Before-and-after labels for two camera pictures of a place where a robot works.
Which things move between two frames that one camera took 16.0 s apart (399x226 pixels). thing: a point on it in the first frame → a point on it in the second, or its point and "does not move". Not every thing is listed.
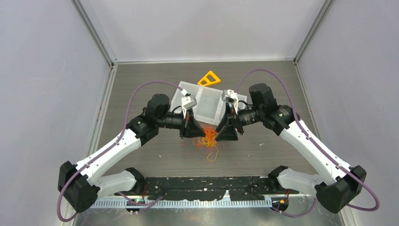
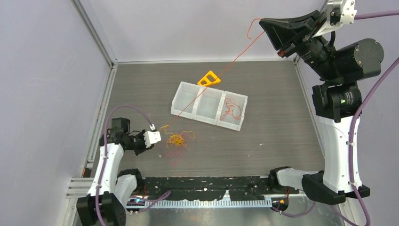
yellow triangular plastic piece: [209, 83] does not move
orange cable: [210, 139] → [248, 34]
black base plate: [200, 188] does not move
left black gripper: [190, 128] → [144, 147]
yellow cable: [211, 143] → [176, 140]
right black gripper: [227, 126] → [282, 31]
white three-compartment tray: [210, 106] does not move
